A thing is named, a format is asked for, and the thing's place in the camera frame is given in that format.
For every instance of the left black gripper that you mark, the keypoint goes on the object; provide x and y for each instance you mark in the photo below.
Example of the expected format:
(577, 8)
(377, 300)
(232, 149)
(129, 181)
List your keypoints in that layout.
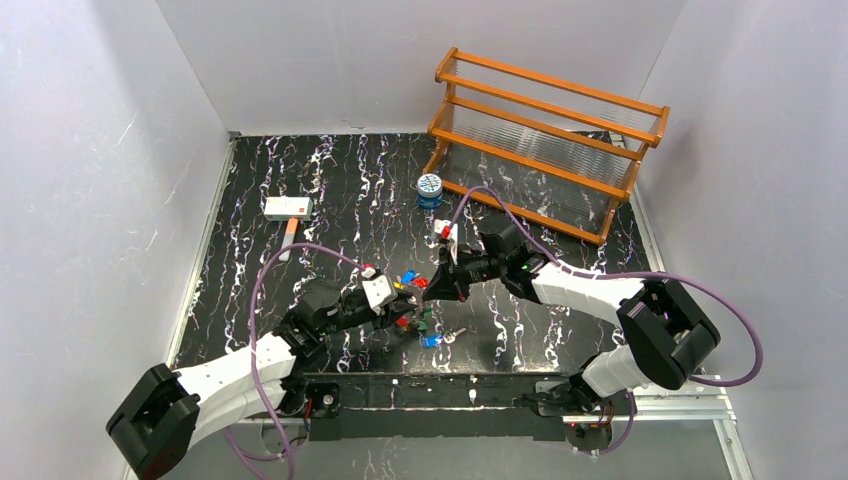
(392, 312)

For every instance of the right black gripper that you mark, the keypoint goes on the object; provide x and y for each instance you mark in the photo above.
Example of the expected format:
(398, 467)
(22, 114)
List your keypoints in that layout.
(454, 269)

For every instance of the blue key tag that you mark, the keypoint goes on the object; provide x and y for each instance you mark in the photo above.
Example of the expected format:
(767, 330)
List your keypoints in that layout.
(432, 341)

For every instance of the silver key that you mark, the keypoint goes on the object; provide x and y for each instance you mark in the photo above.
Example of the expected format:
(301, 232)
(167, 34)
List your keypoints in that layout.
(451, 336)

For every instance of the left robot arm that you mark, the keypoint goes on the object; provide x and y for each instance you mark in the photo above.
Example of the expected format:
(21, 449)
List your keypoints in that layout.
(212, 384)

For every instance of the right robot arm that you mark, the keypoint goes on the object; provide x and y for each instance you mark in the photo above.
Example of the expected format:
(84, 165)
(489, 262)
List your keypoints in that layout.
(667, 334)

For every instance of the blue jar with patterned lid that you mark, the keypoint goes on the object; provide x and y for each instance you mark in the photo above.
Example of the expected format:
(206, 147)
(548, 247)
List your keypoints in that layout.
(429, 188)

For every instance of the white orange marker pen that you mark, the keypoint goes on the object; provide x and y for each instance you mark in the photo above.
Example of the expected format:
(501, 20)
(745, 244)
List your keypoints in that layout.
(288, 238)

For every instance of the white box with red logo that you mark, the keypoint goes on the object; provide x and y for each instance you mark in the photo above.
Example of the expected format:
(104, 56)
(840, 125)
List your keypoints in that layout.
(282, 208)

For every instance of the orange wooden shelf rack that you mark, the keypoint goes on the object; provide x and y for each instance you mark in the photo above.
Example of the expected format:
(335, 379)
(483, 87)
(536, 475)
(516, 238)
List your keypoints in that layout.
(563, 155)

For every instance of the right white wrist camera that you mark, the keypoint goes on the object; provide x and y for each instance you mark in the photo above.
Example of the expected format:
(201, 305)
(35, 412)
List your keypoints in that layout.
(445, 234)

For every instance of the aluminium rail frame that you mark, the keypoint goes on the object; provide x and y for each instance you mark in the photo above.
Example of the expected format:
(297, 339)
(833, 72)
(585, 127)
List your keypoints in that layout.
(332, 407)

